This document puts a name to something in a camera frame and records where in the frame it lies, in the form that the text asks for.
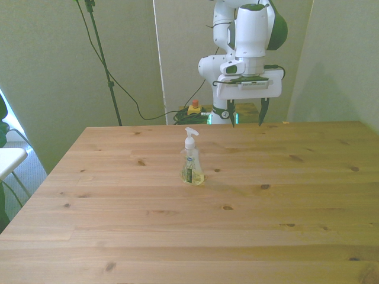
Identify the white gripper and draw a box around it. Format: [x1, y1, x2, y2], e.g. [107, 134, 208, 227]
[215, 68, 283, 128]

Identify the clear sanitizer pump bottle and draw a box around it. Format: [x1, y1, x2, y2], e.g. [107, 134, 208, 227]
[179, 127, 206, 187]

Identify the yellow emergency stop button box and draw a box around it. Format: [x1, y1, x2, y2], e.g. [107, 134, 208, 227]
[187, 99, 205, 117]

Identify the white folding chair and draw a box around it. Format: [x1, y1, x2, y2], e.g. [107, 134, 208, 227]
[0, 127, 33, 199]

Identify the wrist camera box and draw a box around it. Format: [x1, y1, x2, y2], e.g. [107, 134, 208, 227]
[229, 76, 274, 90]

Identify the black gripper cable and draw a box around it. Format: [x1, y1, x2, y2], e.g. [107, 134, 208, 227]
[264, 64, 287, 81]

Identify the coiled green cable bundle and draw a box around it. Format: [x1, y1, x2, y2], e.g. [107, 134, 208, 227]
[172, 108, 213, 125]

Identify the white vertical wall strip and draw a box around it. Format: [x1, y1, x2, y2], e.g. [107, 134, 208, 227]
[152, 0, 169, 125]

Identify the long dark hanging cable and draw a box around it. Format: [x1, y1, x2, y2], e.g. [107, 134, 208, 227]
[72, 0, 178, 121]

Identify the dark camera stand pole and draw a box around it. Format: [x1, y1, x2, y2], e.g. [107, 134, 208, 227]
[83, 0, 123, 127]

